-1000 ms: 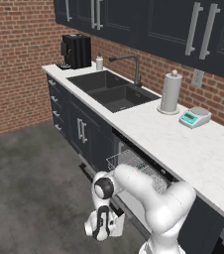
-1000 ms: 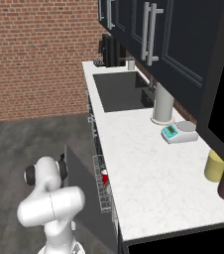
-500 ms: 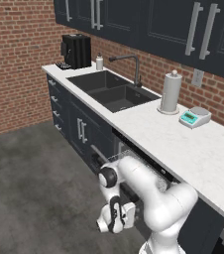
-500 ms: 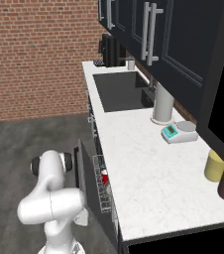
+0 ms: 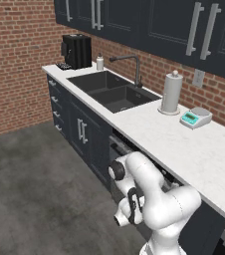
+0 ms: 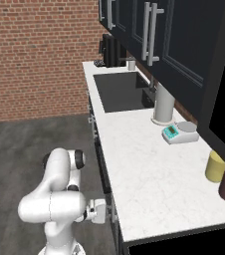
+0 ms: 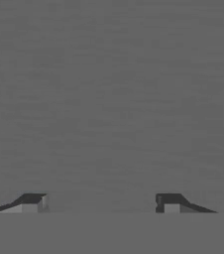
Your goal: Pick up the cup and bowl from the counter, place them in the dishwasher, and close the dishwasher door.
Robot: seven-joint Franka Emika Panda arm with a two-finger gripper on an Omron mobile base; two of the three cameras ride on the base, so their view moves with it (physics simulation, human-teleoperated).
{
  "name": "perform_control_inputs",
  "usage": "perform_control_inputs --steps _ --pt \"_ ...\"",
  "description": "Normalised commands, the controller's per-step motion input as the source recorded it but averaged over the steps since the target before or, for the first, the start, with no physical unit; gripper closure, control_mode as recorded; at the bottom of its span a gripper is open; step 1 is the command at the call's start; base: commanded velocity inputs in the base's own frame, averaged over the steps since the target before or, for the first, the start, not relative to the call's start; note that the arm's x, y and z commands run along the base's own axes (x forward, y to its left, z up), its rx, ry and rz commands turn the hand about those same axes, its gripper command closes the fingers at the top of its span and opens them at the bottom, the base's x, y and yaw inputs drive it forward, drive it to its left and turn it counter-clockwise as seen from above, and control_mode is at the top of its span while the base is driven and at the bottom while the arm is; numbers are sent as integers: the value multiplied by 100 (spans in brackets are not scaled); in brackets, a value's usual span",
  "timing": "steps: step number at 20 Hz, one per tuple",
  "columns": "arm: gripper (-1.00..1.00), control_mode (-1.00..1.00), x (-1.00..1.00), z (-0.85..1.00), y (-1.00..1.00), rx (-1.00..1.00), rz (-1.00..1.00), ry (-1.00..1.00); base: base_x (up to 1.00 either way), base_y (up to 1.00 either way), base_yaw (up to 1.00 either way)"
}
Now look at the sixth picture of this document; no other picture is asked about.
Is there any white paper towel roll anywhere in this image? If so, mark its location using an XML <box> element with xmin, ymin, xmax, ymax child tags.
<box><xmin>150</xmin><ymin>82</ymin><xmax>177</xmax><ymax>127</ymax></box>

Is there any dark lower cupboard run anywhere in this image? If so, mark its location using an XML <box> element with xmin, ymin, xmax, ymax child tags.
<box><xmin>85</xmin><ymin>89</ymin><xmax>129</xmax><ymax>255</ymax></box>

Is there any grey mug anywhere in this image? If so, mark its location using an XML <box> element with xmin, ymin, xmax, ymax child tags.
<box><xmin>126</xmin><ymin>60</ymin><xmax>137</xmax><ymax>72</ymax></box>

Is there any dark wire stand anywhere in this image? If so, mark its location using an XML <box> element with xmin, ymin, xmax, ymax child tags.
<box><xmin>93</xmin><ymin>59</ymin><xmax>107</xmax><ymax>68</ymax></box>

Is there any black hob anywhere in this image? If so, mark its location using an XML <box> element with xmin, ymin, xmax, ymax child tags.
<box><xmin>126</xmin><ymin>222</ymin><xmax>225</xmax><ymax>255</ymax></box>

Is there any silver cupboard handle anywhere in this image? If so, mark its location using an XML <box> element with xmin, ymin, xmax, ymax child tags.
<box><xmin>107</xmin><ymin>0</ymin><xmax>116</xmax><ymax>31</ymax></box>
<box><xmin>99</xmin><ymin>0</ymin><xmax>105</xmax><ymax>22</ymax></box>
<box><xmin>140</xmin><ymin>1</ymin><xmax>151</xmax><ymax>62</ymax></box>
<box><xmin>87</xmin><ymin>113</ymin><xmax>98</xmax><ymax>140</ymax></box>
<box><xmin>147</xmin><ymin>2</ymin><xmax>165</xmax><ymax>67</ymax></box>

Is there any black microwave oven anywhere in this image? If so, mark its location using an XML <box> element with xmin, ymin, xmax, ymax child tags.
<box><xmin>196</xmin><ymin>0</ymin><xmax>225</xmax><ymax>177</ymax></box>

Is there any white and teal kitchen scale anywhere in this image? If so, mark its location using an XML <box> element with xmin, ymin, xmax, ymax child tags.
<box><xmin>161</xmin><ymin>121</ymin><xmax>200</xmax><ymax>145</ymax></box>

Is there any dark wall cupboard door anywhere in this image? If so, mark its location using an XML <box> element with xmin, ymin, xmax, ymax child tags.
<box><xmin>112</xmin><ymin>0</ymin><xmax>134</xmax><ymax>52</ymax></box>
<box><xmin>129</xmin><ymin>0</ymin><xmax>156</xmax><ymax>73</ymax></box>
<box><xmin>98</xmin><ymin>0</ymin><xmax>117</xmax><ymax>34</ymax></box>
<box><xmin>150</xmin><ymin>0</ymin><xmax>225</xmax><ymax>123</ymax></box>

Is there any black coffee machine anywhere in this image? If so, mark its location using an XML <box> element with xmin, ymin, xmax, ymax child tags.
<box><xmin>99</xmin><ymin>33</ymin><xmax>135</xmax><ymax>69</ymax></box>

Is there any grey tap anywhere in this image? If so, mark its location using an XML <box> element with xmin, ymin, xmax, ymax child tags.
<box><xmin>147</xmin><ymin>75</ymin><xmax>157</xmax><ymax>95</ymax></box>

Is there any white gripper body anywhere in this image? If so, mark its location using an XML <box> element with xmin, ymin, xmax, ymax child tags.
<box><xmin>92</xmin><ymin>197</ymin><xmax>108</xmax><ymax>225</ymax></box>

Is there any black sink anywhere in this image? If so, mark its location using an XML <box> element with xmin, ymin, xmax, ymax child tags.
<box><xmin>93</xmin><ymin>71</ymin><xmax>157</xmax><ymax>115</ymax></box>

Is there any yellow cup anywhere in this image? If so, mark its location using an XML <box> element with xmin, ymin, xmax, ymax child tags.
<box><xmin>204</xmin><ymin>149</ymin><xmax>225</xmax><ymax>184</ymax></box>

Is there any silver lower cupboard handle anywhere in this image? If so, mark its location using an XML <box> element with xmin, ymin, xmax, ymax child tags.
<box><xmin>87</xmin><ymin>113</ymin><xmax>98</xmax><ymax>140</ymax></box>

